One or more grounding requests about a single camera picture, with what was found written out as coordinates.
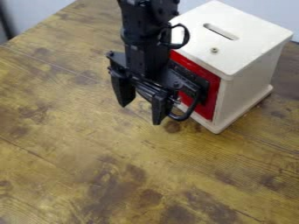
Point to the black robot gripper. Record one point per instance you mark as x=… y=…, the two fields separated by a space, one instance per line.
x=141 y=70

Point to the black metal drawer handle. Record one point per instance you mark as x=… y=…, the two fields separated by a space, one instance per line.
x=194 y=86

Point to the red wooden drawer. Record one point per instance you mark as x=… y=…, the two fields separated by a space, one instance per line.
x=204 y=110

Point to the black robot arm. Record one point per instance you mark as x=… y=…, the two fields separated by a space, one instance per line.
x=146 y=23

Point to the white wooden box cabinet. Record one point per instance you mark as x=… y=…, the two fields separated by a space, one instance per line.
x=233 y=51

